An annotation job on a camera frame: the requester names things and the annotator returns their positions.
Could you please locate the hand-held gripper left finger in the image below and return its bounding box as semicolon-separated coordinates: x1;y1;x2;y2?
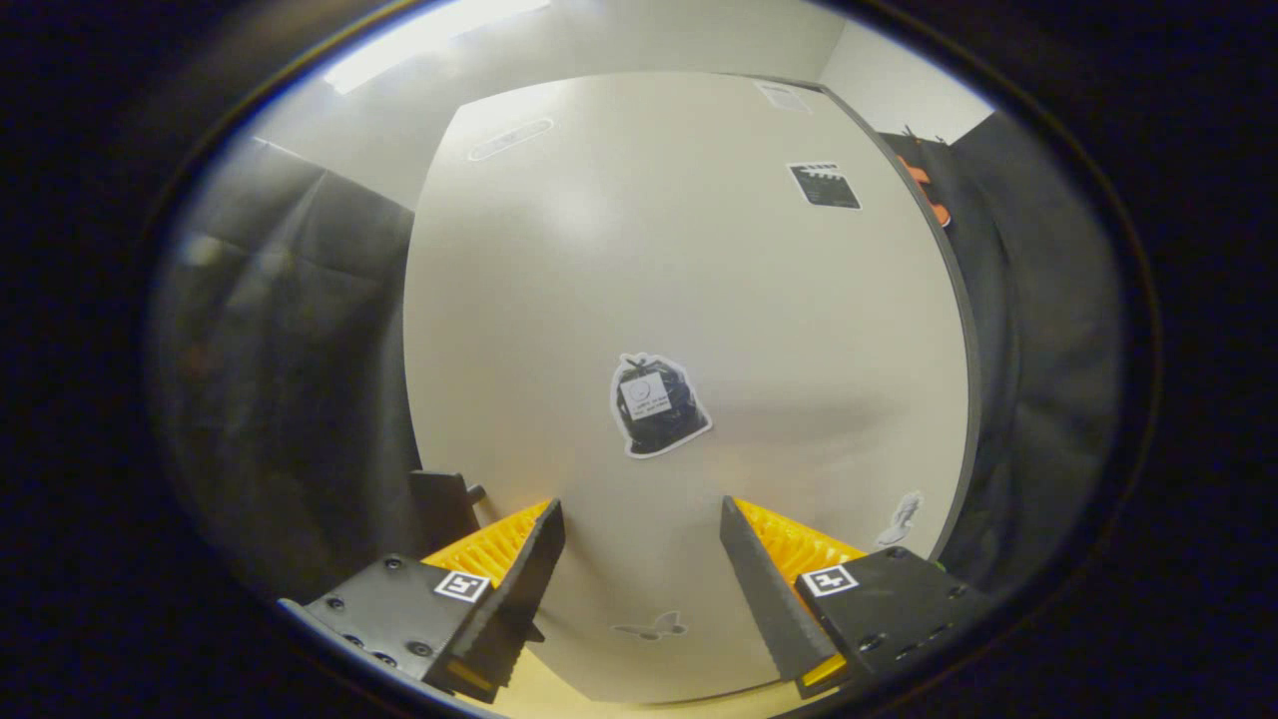
278;497;567;704

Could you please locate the black backdrop cloth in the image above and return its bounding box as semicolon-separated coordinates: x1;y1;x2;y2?
150;108;1126;602

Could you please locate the dark grey shoe cabinet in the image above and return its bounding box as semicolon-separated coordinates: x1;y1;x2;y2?
759;72;987;600

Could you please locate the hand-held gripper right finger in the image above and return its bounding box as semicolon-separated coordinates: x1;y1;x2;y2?
719;494;997;701

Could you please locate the black cabinet door handle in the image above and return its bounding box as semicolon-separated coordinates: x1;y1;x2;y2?
408;469;488;556

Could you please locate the white shoe cabinet door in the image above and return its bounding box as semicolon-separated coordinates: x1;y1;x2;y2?
401;70;971;706

